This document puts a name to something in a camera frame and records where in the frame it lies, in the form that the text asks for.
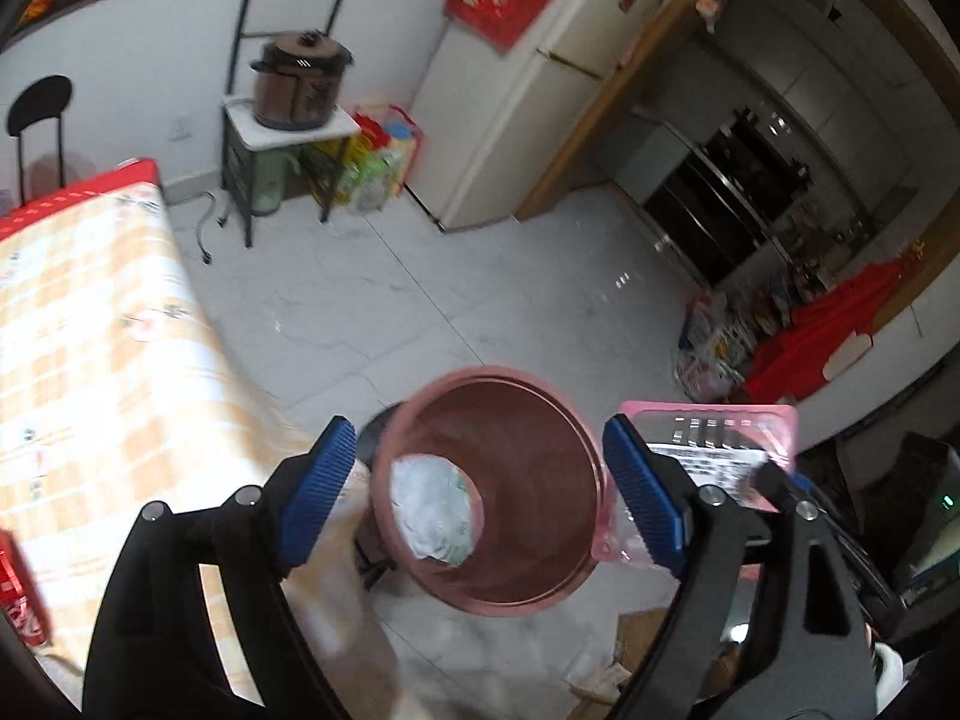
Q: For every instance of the brown slow cooker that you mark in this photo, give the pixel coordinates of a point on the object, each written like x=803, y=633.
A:
x=296, y=82

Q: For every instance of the red drink can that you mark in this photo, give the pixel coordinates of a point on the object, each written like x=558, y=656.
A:
x=19, y=592

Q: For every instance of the table with plaid tablecloth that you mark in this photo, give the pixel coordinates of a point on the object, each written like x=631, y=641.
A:
x=90, y=315

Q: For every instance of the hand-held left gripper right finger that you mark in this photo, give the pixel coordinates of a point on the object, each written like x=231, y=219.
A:
x=645, y=495

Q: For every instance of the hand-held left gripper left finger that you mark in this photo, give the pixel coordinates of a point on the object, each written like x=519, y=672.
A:
x=322, y=495

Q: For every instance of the cardboard box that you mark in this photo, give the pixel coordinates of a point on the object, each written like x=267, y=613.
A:
x=645, y=652

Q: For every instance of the white board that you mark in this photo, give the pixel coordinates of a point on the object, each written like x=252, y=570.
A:
x=847, y=356

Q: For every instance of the black kitchen cabinet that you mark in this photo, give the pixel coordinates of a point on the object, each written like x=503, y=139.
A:
x=720, y=195

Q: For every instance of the pile of packaged goods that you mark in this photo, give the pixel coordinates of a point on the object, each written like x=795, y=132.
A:
x=712, y=352

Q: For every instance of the wall socket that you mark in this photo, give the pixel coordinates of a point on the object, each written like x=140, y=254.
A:
x=180, y=127

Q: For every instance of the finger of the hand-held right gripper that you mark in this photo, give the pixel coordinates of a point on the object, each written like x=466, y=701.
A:
x=772, y=484

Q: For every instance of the pink trash bin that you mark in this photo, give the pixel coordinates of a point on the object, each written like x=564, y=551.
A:
x=540, y=465

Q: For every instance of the white refrigerator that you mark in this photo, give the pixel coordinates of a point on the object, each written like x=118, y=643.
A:
x=517, y=90

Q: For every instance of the white plastic bag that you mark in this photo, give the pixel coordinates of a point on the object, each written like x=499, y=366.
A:
x=435, y=502

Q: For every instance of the black chair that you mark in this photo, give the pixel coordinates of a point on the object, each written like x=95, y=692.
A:
x=41, y=105

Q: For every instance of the pale green jug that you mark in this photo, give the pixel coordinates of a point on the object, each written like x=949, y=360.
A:
x=270, y=184

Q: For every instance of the pink plastic packet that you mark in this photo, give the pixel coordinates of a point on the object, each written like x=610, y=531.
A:
x=712, y=435

